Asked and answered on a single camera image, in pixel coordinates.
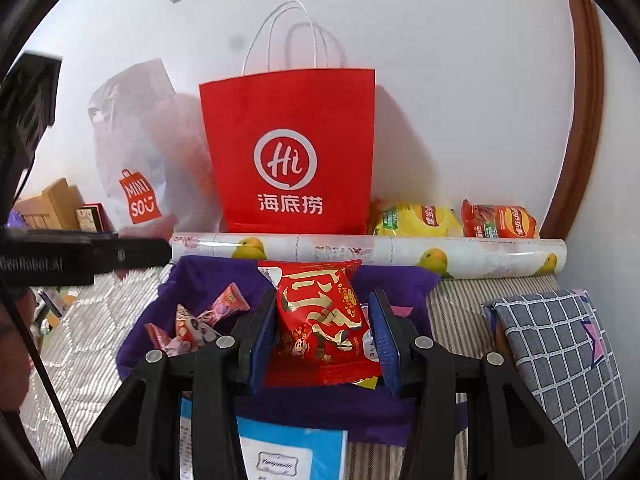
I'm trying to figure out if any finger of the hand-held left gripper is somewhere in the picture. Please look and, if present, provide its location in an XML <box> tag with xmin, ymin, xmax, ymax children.
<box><xmin>92</xmin><ymin>237</ymin><xmax>172</xmax><ymax>277</ymax></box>

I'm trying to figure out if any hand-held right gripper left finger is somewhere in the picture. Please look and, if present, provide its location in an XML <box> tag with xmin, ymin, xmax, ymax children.
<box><xmin>60</xmin><ymin>287</ymin><xmax>278</xmax><ymax>480</ymax></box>

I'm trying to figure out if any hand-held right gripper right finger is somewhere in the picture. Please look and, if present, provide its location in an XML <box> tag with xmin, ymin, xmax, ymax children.
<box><xmin>369</xmin><ymin>290</ymin><xmax>583</xmax><ymax>480</ymax></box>

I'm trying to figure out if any red gold snack packet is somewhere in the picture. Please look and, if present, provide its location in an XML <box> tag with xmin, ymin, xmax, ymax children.
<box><xmin>257</xmin><ymin>259</ymin><xmax>383</xmax><ymax>387</ymax></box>

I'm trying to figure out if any pink triangular snack packet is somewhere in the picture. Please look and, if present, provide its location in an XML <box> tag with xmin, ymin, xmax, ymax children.
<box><xmin>174</xmin><ymin>304</ymin><xmax>223</xmax><ymax>346</ymax></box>

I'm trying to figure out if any purple towel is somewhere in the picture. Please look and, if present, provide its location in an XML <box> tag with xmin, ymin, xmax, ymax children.
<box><xmin>116</xmin><ymin>255</ymin><xmax>468</xmax><ymax>448</ymax></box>

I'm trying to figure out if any pink white snack packet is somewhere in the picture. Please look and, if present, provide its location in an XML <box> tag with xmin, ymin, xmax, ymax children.
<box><xmin>144</xmin><ymin>322</ymin><xmax>186</xmax><ymax>356</ymax></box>

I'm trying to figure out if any patterned hardcover book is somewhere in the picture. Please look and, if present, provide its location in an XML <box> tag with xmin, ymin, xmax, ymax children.
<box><xmin>75</xmin><ymin>203</ymin><xmax>108</xmax><ymax>233</ymax></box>

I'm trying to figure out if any striped quilted table cover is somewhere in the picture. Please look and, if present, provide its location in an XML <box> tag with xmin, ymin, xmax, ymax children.
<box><xmin>20</xmin><ymin>262</ymin><xmax>561</xmax><ymax>480</ymax></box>

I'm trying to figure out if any fruit print paper roll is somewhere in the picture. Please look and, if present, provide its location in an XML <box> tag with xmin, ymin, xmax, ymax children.
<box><xmin>169</xmin><ymin>231</ymin><xmax>567</xmax><ymax>279</ymax></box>

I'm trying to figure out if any wooden headboard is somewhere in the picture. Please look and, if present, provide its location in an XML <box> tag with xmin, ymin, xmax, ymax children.
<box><xmin>12</xmin><ymin>177</ymin><xmax>86</xmax><ymax>231</ymax></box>

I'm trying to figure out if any blue tissue box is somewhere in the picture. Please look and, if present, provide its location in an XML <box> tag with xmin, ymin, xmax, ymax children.
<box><xmin>179</xmin><ymin>397</ymin><xmax>348</xmax><ymax>480</ymax></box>

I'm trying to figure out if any white plastic shopping bag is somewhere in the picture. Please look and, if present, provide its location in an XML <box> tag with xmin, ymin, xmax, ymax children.
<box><xmin>87</xmin><ymin>59</ymin><xmax>223</xmax><ymax>236</ymax></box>

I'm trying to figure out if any yellow chip bag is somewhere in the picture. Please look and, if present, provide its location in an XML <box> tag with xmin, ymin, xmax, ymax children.
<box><xmin>370</xmin><ymin>202</ymin><xmax>463</xmax><ymax>238</ymax></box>

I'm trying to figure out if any orange red chip bag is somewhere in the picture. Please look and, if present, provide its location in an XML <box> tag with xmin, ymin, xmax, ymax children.
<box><xmin>460</xmin><ymin>199</ymin><xmax>541</xmax><ymax>239</ymax></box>

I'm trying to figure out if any grey checkered folded cloth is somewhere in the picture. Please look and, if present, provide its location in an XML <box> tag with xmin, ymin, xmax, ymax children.
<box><xmin>481</xmin><ymin>288</ymin><xmax>628</xmax><ymax>480</ymax></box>

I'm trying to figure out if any red paper bag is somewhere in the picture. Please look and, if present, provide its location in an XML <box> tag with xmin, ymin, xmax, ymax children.
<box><xmin>199</xmin><ymin>0</ymin><xmax>377</xmax><ymax>235</ymax></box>

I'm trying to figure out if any black cable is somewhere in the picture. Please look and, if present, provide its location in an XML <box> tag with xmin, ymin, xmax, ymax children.
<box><xmin>15</xmin><ymin>167</ymin><xmax>78</xmax><ymax>456</ymax></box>

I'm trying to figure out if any brown wooden door frame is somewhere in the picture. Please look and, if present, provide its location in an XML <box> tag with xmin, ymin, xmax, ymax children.
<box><xmin>540</xmin><ymin>0</ymin><xmax>606</xmax><ymax>241</ymax></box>

